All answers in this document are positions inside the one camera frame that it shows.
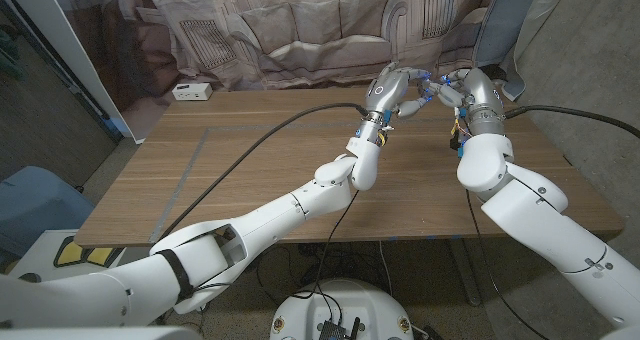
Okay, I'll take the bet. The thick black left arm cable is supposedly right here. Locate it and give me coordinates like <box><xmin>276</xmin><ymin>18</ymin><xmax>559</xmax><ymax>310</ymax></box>
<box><xmin>159</xmin><ymin>102</ymin><xmax>370</xmax><ymax>241</ymax></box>

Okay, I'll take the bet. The white power strip box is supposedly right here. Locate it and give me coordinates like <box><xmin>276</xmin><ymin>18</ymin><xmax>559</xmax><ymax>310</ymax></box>
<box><xmin>171</xmin><ymin>82</ymin><xmax>214</xmax><ymax>102</ymax></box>

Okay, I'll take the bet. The small black electronics module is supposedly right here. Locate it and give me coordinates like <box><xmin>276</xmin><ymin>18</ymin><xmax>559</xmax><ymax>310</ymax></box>
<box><xmin>317</xmin><ymin>317</ymin><xmax>362</xmax><ymax>340</ymax></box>

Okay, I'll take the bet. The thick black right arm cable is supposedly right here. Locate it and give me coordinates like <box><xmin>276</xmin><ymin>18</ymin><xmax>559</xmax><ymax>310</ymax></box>
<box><xmin>503</xmin><ymin>104</ymin><xmax>640</xmax><ymax>141</ymax></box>

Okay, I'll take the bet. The printed sofa backdrop cloth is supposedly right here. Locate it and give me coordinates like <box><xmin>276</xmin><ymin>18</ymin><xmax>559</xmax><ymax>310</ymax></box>
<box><xmin>47</xmin><ymin>0</ymin><xmax>576</xmax><ymax>102</ymax></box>

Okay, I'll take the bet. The thin white floor cable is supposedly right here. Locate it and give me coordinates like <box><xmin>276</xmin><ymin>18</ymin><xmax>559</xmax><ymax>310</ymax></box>
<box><xmin>378</xmin><ymin>240</ymin><xmax>395</xmax><ymax>297</ymax></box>

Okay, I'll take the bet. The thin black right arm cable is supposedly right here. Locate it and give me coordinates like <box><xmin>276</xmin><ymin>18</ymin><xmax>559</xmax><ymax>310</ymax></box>
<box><xmin>463</xmin><ymin>189</ymin><xmax>552</xmax><ymax>340</ymax></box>

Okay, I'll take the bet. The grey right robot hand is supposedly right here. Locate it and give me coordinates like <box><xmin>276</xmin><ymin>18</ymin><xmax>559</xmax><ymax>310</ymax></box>
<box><xmin>429</xmin><ymin>67</ymin><xmax>507</xmax><ymax>125</ymax></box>

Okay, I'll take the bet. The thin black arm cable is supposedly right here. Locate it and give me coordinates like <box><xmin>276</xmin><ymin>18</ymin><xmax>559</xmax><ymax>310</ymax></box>
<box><xmin>463</xmin><ymin>189</ymin><xmax>552</xmax><ymax>340</ymax></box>
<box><xmin>292</xmin><ymin>189</ymin><xmax>362</xmax><ymax>301</ymax></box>

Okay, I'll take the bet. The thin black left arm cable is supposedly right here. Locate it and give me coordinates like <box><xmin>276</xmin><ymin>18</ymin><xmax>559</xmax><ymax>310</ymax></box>
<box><xmin>292</xmin><ymin>189</ymin><xmax>362</xmax><ymax>301</ymax></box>

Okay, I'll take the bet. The white robot torso base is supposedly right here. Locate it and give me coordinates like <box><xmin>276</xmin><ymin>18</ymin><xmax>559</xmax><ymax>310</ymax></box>
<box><xmin>269</xmin><ymin>278</ymin><xmax>415</xmax><ymax>340</ymax></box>

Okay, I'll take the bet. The black floor cable tangle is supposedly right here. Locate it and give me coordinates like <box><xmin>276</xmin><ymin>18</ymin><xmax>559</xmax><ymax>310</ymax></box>
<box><xmin>254</xmin><ymin>242</ymin><xmax>396</xmax><ymax>306</ymax></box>

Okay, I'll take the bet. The grey table leg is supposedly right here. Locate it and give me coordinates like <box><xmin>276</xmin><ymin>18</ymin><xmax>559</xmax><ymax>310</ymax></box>
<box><xmin>447</xmin><ymin>238</ymin><xmax>484</xmax><ymax>307</ymax></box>

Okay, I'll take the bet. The white door frame post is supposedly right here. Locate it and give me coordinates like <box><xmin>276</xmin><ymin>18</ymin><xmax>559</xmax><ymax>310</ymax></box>
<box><xmin>0</xmin><ymin>0</ymin><xmax>146</xmax><ymax>144</ymax></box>

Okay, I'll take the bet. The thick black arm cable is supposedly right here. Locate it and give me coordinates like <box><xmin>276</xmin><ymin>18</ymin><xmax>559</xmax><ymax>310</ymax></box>
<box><xmin>503</xmin><ymin>104</ymin><xmax>640</xmax><ymax>141</ymax></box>
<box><xmin>159</xmin><ymin>102</ymin><xmax>370</xmax><ymax>241</ymax></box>

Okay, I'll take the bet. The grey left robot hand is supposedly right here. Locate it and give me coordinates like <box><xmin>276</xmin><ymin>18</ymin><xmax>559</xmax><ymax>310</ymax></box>
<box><xmin>364</xmin><ymin>62</ymin><xmax>434</xmax><ymax>125</ymax></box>

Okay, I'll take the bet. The blue chair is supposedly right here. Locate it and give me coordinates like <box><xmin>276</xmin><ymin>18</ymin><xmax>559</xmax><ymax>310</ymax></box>
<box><xmin>0</xmin><ymin>165</ymin><xmax>96</xmax><ymax>262</ymax></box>

